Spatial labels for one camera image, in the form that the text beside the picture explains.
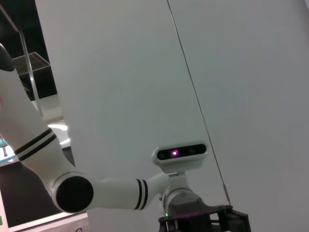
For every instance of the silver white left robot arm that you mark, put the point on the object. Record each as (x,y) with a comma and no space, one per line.
(116,193)

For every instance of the metal rack pole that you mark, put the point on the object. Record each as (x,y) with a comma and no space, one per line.
(30,72)

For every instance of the black screen white frame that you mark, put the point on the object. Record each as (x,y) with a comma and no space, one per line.
(21,193)

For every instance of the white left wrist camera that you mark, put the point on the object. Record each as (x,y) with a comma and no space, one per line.
(181,153)

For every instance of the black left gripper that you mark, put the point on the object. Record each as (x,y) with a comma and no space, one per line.
(193,221)

